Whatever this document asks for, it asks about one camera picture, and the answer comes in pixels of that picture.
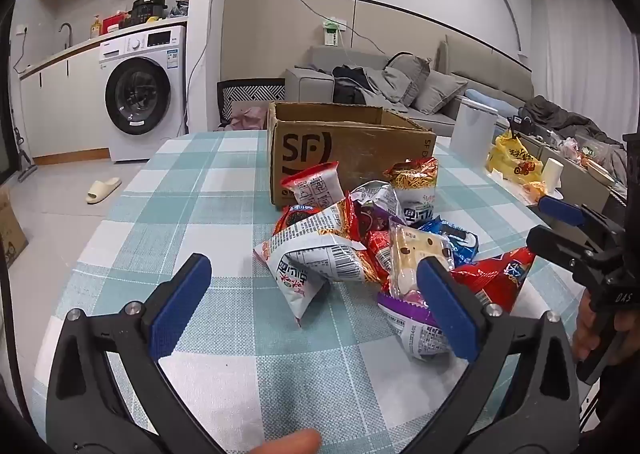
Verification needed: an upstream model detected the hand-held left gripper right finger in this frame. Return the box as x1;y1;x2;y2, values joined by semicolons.
402;257;583;454

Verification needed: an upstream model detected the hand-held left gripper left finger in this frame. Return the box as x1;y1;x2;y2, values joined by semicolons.
45;253;236;454

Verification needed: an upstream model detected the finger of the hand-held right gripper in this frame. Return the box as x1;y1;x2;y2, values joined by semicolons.
526;225;610;286
538;195;626;249

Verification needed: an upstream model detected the purple white snack packet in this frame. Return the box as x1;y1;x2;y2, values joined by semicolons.
377;291;458;361

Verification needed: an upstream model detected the clear bread packet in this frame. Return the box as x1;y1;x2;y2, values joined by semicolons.
387;221;456;300

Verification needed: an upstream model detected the large red snack bag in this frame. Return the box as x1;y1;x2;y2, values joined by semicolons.
450;247;537;315

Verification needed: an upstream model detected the small red black packet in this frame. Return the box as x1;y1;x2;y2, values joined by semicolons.
365;229;397;285

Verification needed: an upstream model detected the orange noodle snack bag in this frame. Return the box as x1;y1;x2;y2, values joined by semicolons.
384;157;439;224

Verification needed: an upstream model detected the red white snack packet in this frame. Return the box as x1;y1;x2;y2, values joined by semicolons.
281;161;346;210

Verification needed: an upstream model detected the brown cardboard box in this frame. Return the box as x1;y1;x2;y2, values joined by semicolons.
266;102;437;209

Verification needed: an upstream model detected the person's right hand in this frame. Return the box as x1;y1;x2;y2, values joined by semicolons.
572;291;596;361

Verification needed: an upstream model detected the person's left hand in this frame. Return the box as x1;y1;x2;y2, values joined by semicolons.
249;429;322;454

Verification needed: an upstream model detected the white paper cup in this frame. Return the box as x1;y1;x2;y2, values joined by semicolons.
542;157;566;193

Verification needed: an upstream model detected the cluttered side table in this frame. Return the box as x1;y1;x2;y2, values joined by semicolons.
542;131;629;205

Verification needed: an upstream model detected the yellow plastic bag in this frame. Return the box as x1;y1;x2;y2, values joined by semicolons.
487;131;544;188

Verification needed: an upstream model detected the dark grey clothing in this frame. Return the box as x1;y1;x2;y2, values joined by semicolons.
520;95;626;146

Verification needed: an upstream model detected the white cylindrical bin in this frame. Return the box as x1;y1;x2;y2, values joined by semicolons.
450;99;499;170

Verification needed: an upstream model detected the light blue pillow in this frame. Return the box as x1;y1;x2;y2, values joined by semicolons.
465;89;519;118

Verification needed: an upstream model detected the beige slipper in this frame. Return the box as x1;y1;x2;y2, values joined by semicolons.
86;177;123;205

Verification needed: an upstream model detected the grey sofa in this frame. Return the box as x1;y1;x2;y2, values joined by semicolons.
285;36;534;136

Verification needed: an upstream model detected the grey cushion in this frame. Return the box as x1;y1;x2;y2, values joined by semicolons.
387;53;432;106
414;69;469;115

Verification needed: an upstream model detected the printed cardboard floor box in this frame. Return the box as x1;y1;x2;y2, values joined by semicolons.
0;184;29;270

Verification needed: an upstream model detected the pink bag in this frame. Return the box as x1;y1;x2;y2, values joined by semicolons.
229;107;269;131

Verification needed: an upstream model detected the mop stick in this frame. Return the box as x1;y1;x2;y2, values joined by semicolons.
12;127;39;183

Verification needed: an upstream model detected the white washing machine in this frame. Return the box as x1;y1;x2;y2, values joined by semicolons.
99;25;187;163

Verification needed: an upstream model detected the black white patterned chair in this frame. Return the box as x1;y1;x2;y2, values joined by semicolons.
217;78;286;128

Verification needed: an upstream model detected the pile of clothes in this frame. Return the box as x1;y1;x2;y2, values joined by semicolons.
332;63;412;108

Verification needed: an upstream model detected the white kitchen cabinet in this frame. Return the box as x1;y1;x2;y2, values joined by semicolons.
19;42;110;165

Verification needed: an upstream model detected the black cooker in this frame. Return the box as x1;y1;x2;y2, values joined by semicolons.
127;0;169;25

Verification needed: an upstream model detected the white green wall device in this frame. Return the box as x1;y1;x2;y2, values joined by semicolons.
321;18;347;48

